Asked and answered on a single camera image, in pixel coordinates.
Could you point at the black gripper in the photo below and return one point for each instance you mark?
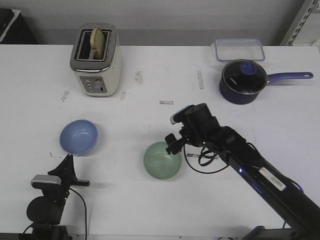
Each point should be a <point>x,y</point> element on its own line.
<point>60,193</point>
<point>190,135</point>

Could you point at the green bowl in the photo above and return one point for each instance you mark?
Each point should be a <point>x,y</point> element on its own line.
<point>160,164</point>

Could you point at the blue bowl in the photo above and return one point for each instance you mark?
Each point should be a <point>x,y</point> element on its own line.
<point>78,137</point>

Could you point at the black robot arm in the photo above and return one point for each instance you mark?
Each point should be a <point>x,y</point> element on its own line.
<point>45,212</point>
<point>201,129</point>

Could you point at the dark blue saucepan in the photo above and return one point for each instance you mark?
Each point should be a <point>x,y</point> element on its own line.
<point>243,99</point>

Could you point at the glass lid with blue knob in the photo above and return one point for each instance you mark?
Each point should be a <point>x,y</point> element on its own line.
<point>244,76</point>

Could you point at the cream and chrome toaster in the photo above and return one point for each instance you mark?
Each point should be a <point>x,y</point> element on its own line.
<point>97,77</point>

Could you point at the clear plastic food container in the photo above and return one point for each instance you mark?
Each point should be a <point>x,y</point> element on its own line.
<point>230,49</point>

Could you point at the bread slice in toaster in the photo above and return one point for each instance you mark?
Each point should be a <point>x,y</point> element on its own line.
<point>97,43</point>

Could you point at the black box in corner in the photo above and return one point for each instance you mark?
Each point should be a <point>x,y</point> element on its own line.
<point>14,30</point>

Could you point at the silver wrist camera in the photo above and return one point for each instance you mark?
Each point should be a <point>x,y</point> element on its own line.
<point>178,116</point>
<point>43,182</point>

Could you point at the perforated metal shelf post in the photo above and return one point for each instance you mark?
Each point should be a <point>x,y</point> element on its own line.
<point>305,28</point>

